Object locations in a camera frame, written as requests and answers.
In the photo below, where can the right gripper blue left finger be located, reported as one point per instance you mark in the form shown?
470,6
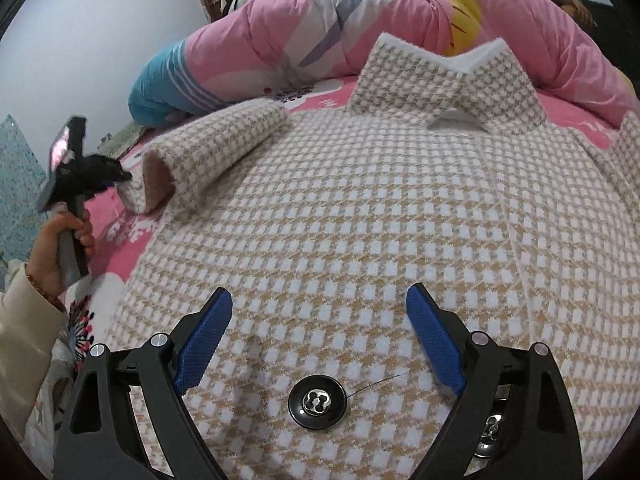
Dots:
100,437

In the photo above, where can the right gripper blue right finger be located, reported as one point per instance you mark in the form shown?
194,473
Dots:
512,418

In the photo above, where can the beige white houndstooth coat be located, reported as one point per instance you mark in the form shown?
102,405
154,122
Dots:
360,239

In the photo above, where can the cream left sleeve forearm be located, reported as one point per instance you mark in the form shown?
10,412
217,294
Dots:
30,323

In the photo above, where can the person's left hand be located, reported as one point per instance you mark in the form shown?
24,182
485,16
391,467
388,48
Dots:
43,265

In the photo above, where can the green grey mat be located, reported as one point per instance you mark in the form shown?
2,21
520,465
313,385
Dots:
116,145

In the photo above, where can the black coat button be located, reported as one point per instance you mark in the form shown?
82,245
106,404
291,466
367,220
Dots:
317,402

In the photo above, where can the pink and blue quilt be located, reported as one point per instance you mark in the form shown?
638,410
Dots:
270,46

